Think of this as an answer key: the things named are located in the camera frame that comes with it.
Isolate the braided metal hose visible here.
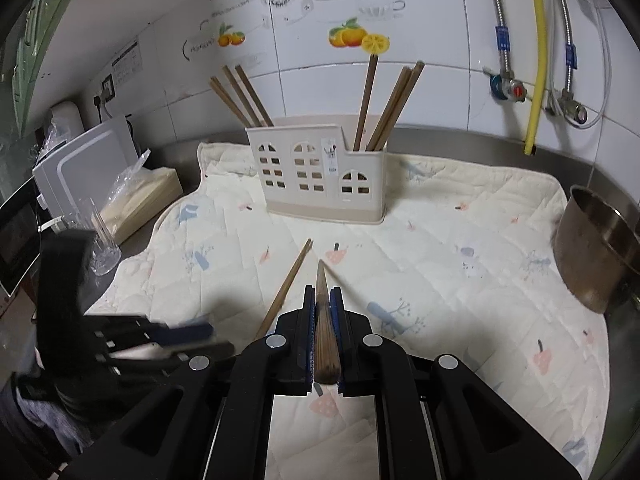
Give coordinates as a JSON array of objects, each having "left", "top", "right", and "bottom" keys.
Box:
[
  {"left": 546, "top": 0, "right": 577, "bottom": 93},
  {"left": 483, "top": 0, "right": 514, "bottom": 80}
]

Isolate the stainless steel pot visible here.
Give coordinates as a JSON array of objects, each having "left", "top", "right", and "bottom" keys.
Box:
[{"left": 551, "top": 184, "right": 640, "bottom": 314}]

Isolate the green cabinet frame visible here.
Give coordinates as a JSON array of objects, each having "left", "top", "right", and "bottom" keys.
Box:
[{"left": 11, "top": 0, "right": 87, "bottom": 132}]

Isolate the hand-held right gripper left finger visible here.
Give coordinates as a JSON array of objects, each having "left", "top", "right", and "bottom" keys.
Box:
[{"left": 64, "top": 284, "right": 321, "bottom": 480}]

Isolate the red handled water valve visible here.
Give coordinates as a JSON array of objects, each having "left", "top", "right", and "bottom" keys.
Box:
[{"left": 488, "top": 72, "right": 529, "bottom": 104}]

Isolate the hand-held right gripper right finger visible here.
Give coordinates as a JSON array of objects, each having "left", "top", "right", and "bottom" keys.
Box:
[{"left": 330, "top": 285, "right": 584, "bottom": 480}]

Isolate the teapot and fruit wall decal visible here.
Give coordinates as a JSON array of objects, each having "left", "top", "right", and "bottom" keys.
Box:
[{"left": 182, "top": 0, "right": 408, "bottom": 63}]

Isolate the yellow gas hose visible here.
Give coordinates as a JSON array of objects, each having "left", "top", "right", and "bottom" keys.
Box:
[{"left": 523, "top": 0, "right": 547, "bottom": 157}]

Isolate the chrome water valve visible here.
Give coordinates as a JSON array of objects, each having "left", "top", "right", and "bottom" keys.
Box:
[{"left": 546, "top": 87, "right": 589, "bottom": 127}]

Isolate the black microwave oven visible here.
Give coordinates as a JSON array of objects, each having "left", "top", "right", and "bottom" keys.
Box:
[{"left": 0, "top": 179, "right": 44, "bottom": 302}]

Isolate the white printed wall label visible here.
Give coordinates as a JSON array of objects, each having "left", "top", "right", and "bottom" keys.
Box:
[{"left": 110, "top": 39, "right": 144, "bottom": 87}]

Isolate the white rounded appliance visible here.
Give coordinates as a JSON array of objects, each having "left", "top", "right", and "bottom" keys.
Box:
[{"left": 48, "top": 101, "right": 84, "bottom": 152}]

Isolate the white countertop appliance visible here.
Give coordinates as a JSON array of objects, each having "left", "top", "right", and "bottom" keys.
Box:
[{"left": 31, "top": 114, "right": 139, "bottom": 223}]

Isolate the beige box in plastic bag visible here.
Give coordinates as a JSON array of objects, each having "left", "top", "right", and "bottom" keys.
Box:
[{"left": 99, "top": 148, "right": 184, "bottom": 242}]

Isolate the clear glass mug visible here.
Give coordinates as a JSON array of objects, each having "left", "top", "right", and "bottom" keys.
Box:
[{"left": 74, "top": 197, "right": 122, "bottom": 277}]

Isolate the brown wooden chopstick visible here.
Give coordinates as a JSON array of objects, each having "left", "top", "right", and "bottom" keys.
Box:
[
  {"left": 234, "top": 64, "right": 275, "bottom": 127},
  {"left": 374, "top": 60, "right": 426, "bottom": 152},
  {"left": 221, "top": 65, "right": 265, "bottom": 129},
  {"left": 369, "top": 64, "right": 418, "bottom": 152},
  {"left": 365, "top": 66, "right": 411, "bottom": 152},
  {"left": 208, "top": 76, "right": 255, "bottom": 129},
  {"left": 313, "top": 258, "right": 344, "bottom": 387},
  {"left": 353, "top": 53, "right": 379, "bottom": 153},
  {"left": 254, "top": 238, "right": 314, "bottom": 342}
]

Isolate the cream printed quilted mat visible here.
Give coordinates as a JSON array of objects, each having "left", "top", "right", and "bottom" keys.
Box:
[{"left": 84, "top": 140, "right": 615, "bottom": 480}]

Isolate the beige plastic chopstick holder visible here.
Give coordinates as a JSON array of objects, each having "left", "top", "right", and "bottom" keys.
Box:
[{"left": 244, "top": 124, "right": 392, "bottom": 226}]

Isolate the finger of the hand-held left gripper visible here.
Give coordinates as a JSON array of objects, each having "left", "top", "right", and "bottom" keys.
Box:
[
  {"left": 106, "top": 341, "right": 237, "bottom": 367},
  {"left": 95, "top": 316, "right": 217, "bottom": 347}
]

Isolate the clear plastic tube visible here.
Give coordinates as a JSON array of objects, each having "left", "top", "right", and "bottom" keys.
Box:
[{"left": 584, "top": 0, "right": 615, "bottom": 127}]

